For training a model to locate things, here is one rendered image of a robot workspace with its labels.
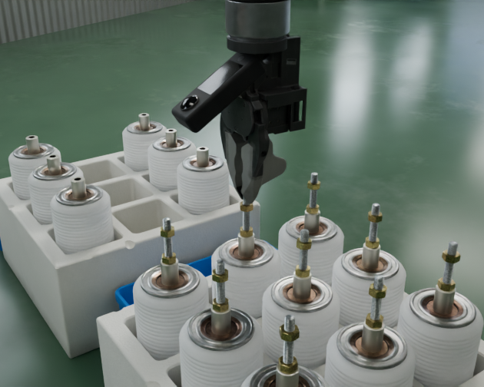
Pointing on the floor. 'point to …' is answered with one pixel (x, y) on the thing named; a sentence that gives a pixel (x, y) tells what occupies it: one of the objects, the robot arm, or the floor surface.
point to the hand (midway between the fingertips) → (242, 193)
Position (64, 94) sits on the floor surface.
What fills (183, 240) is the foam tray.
